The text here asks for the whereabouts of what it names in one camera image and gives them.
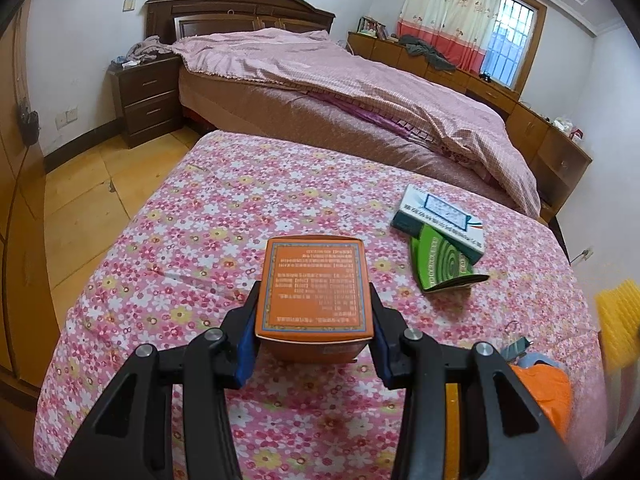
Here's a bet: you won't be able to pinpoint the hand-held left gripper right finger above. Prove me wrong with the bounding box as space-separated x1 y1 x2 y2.
368 281 584 480

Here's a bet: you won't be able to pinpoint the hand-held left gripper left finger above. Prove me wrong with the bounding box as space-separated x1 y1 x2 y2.
54 280 262 480

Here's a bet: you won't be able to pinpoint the orange cardboard box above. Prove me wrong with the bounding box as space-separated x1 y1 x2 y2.
254 236 375 363

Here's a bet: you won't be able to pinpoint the green spiral print box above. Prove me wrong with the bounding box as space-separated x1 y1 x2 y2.
409 223 491 295

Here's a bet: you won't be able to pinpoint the pink floral bedsheet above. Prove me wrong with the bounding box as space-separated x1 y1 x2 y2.
34 130 608 480

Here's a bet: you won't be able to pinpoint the green binder clip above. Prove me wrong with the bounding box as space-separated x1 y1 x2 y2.
500 322 532 361

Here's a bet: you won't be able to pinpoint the white and green carton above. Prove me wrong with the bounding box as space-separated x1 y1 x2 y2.
390 184 487 266

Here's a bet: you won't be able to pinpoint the blue curved plastic piece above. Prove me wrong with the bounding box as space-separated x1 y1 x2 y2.
515 352 556 369

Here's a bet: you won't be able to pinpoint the orange cloth bag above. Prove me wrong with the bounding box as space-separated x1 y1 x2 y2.
507 362 573 442

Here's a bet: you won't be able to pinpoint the purple bed sheet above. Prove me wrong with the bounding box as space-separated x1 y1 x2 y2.
320 95 436 147

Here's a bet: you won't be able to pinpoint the yellow ribbed object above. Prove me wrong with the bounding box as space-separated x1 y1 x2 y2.
595 280 640 372

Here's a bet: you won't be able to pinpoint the brown bed mattress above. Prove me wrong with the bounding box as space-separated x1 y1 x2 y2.
177 67 531 211

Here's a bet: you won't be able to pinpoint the pink checkered blanket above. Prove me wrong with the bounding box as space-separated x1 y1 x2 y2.
172 27 542 216

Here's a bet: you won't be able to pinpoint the long low wooden cabinet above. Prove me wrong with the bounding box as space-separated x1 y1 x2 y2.
347 31 593 222

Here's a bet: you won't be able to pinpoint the dark wooden nightstand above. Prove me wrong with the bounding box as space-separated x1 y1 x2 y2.
107 55 183 150

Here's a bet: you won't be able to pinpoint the white items on cabinet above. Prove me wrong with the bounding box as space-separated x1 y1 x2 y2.
550 116 586 141

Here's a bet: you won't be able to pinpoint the dark grey cloth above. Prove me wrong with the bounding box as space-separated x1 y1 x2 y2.
397 35 457 72

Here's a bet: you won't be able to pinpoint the black object on wardrobe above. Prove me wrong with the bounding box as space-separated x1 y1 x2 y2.
17 100 41 146

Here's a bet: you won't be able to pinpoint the crumpled clothes pile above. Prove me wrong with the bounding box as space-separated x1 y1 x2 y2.
125 36 174 64

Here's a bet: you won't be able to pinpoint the row of books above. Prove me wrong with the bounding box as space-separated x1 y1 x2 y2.
357 16 388 40

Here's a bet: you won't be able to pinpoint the barred window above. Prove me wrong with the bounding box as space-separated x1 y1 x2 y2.
481 0 547 95

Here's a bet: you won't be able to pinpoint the dark wooden headboard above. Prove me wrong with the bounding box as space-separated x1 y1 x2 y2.
145 0 336 46

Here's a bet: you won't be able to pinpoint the floral curtain with red hem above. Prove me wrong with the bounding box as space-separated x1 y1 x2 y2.
396 0 505 73

